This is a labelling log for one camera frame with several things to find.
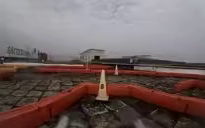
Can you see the orange zigzag barrier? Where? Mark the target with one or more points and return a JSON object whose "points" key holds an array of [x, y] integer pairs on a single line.
{"points": [[63, 100]]}

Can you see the low white wall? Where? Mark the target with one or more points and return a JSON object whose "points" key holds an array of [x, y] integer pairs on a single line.
{"points": [[180, 70]]}

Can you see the building with rooftop sign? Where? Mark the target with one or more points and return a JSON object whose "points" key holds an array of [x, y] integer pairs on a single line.
{"points": [[21, 55]]}

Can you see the long low dark building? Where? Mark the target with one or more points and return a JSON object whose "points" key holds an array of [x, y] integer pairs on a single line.
{"points": [[146, 61]]}

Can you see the robot's own part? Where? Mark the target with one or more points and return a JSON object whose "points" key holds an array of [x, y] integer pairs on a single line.
{"points": [[62, 122]]}

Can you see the grey stone paved ground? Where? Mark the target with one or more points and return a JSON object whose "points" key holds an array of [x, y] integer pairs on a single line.
{"points": [[30, 88]]}

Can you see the short orange barrier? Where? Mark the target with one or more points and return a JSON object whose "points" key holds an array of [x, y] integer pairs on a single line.
{"points": [[193, 84]]}

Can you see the pale cone with number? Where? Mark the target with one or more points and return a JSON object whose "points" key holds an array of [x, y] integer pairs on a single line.
{"points": [[102, 87]]}

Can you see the white building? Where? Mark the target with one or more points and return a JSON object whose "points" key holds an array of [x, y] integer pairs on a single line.
{"points": [[90, 55]]}

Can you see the long orange barrier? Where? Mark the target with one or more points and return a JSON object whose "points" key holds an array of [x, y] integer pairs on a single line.
{"points": [[143, 72]]}

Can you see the yellow barrier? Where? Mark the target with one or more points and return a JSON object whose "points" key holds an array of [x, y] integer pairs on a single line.
{"points": [[5, 68]]}

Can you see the small pale cone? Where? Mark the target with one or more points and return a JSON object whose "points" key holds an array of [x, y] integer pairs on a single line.
{"points": [[116, 70]]}

